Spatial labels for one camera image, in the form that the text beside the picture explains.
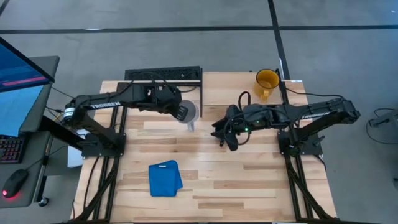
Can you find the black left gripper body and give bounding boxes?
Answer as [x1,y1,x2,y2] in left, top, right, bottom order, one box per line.
[146,84,183,114]

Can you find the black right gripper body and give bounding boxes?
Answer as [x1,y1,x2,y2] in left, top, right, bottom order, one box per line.
[225,103,282,135]

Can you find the grey speckled mug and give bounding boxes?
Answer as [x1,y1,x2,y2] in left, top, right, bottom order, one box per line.
[178,100,200,132]

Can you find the yellow mug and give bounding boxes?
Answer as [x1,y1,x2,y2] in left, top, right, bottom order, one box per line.
[253,68,280,102]

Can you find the black perforated panel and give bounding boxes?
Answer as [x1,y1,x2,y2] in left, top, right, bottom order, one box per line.
[124,65,201,81]

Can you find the blue folded cloth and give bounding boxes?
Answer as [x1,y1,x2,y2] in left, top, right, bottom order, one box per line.
[148,159,183,198]

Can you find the white box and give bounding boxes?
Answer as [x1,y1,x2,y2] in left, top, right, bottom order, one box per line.
[67,146,84,169]

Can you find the black floor stand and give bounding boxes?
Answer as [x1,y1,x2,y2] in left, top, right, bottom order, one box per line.
[366,106,398,146]

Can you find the computer monitor with blue screen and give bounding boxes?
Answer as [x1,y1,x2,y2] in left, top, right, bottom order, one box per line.
[0,37,55,138]

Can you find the grey side desk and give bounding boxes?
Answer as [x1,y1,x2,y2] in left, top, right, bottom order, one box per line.
[0,130,52,209]

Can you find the backlit computer keyboard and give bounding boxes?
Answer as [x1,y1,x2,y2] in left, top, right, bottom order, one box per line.
[0,134,26,164]

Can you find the black computer mouse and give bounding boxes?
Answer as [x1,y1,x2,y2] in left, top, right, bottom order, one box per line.
[1,169,29,199]

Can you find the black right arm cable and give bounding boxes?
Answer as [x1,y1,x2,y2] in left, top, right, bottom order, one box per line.
[238,91,251,110]

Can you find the black rear frame crossbar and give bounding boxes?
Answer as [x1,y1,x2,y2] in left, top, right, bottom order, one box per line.
[115,80,203,88]

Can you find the thin black cable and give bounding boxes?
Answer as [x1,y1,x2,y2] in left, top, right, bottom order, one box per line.
[285,88,345,99]
[51,86,68,98]

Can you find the black right frame rails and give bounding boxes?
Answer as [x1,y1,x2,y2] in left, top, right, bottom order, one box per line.
[278,80,332,223]

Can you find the black frame rails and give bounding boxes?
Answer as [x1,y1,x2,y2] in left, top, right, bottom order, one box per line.
[74,81,130,224]
[278,80,332,223]

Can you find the black left frame rails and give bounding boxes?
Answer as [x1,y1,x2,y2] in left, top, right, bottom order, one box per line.
[74,81,130,224]

